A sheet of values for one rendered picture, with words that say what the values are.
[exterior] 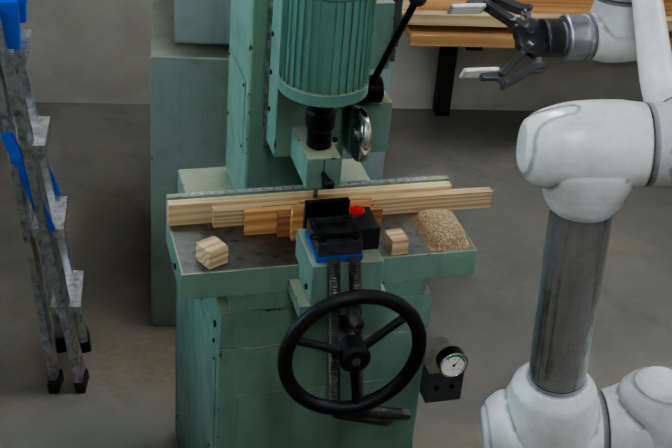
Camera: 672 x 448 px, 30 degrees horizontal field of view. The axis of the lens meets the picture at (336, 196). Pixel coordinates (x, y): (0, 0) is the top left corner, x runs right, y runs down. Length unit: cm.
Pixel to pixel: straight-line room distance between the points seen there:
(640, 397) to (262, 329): 75
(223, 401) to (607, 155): 106
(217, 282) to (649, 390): 83
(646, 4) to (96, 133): 289
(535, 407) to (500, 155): 268
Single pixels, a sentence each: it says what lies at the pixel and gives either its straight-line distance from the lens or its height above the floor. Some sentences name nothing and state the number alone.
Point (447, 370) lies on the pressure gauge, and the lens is 263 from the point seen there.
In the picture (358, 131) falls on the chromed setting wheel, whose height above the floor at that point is 104.
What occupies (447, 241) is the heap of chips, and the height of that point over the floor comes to 92.
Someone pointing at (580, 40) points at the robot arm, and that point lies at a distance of 245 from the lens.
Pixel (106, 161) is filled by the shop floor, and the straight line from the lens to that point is 461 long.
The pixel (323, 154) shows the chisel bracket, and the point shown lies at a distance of 248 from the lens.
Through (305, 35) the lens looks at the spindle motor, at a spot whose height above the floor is 134.
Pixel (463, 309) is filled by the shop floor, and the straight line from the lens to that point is 394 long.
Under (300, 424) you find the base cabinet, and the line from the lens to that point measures 270.
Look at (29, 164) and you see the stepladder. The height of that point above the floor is 71.
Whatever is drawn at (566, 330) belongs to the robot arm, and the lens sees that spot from 213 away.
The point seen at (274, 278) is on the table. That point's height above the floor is 87.
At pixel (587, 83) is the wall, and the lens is 522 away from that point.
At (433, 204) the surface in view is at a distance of 265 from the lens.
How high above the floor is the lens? 227
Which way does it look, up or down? 31 degrees down
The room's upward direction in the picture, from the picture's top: 5 degrees clockwise
